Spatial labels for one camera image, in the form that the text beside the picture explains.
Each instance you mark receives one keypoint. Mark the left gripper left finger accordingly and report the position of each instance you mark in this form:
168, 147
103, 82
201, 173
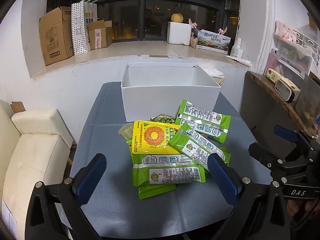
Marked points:
86, 180

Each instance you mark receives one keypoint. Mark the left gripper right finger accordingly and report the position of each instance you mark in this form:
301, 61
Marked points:
226, 178

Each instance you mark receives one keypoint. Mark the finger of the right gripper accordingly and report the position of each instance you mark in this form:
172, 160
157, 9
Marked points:
263, 155
286, 134

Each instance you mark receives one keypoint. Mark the green snack bag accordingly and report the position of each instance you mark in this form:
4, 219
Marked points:
195, 146
167, 171
212, 124

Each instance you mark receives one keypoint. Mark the pale yellow jelly cup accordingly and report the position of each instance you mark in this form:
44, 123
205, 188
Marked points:
127, 131

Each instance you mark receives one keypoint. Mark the green snack bag front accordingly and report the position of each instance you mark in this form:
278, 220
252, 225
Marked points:
167, 171

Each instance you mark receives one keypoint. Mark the yellow snack bag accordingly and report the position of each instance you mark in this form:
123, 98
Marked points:
153, 137

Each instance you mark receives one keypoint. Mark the dark wooden side table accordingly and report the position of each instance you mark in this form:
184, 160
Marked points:
262, 108

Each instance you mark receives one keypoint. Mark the cream leather sofa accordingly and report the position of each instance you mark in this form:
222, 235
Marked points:
35, 146

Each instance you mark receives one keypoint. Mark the cream small carton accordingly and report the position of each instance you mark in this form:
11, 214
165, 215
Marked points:
273, 76

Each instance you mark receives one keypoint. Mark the clear plastic drawer organizer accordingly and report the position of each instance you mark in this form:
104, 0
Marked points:
295, 54

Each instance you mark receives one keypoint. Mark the rolled white paper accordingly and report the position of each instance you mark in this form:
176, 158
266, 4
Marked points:
239, 60

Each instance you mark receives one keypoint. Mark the small green candy packet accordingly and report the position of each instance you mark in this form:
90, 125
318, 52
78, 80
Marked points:
163, 118

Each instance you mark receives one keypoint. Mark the tissue pack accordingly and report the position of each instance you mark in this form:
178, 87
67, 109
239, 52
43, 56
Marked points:
216, 75

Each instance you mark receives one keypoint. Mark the white plastic bottle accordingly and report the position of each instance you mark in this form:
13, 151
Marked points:
236, 50

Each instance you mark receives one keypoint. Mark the white cardboard storage box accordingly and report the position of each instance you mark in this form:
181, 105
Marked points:
154, 88

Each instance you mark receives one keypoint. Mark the printed landscape gift box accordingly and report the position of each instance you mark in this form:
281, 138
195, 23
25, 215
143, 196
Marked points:
211, 41

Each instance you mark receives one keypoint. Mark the pink toy figure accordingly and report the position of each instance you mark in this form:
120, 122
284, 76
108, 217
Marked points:
193, 24

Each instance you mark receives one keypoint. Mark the small open cardboard box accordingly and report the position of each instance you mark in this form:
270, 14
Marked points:
100, 34

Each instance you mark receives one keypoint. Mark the large brown cardboard box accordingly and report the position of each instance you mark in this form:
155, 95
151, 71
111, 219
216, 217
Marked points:
56, 35

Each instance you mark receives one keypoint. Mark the white foam box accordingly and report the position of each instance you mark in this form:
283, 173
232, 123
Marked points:
178, 33

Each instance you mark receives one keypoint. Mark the orange pumpkin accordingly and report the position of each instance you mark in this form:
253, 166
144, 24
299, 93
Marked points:
177, 17

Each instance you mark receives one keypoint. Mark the white dotted paper bag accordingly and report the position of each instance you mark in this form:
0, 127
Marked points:
82, 13

